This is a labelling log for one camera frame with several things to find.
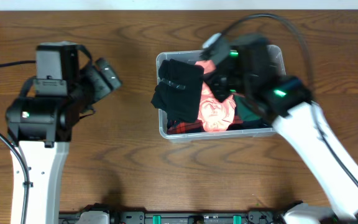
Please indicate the clear plastic storage bin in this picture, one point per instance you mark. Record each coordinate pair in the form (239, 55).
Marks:
(191, 57)

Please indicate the dark navy garment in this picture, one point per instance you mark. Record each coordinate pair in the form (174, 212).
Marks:
(255, 124)

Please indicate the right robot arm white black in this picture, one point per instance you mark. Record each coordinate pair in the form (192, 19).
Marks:
(289, 107)

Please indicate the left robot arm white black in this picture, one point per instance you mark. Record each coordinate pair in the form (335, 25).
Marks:
(40, 123)

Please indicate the salmon pink garment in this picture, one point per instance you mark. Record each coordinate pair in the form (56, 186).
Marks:
(214, 115)

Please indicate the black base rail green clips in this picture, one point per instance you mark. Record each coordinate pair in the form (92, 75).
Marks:
(100, 213)

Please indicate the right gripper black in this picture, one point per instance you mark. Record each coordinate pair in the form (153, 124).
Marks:
(215, 83)

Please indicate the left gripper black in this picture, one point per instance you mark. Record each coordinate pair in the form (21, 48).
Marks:
(98, 89)

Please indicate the dark green garment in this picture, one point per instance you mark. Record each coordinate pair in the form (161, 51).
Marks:
(244, 112)

